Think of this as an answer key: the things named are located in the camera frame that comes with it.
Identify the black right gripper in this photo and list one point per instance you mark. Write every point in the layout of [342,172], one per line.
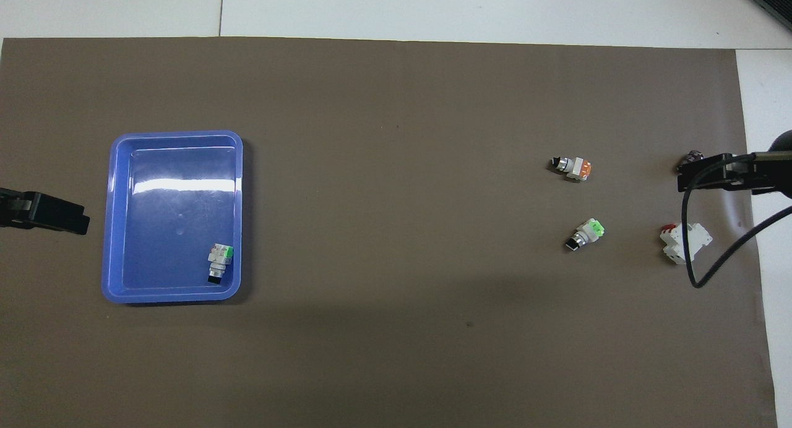
[773,174]

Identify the green white selector switch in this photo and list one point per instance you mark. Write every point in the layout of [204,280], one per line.
[220,259]
[585,233]

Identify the small dark cylinder part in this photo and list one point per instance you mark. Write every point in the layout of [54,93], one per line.
[693,156]

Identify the white red circuit breaker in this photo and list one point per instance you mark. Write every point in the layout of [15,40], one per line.
[684,242]

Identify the blue plastic tray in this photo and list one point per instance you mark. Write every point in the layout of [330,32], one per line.
[173,230]

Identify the brown table mat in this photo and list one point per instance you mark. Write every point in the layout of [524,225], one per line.
[396,168]

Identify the orange white selector switch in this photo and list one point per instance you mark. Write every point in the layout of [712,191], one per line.
[576,167]

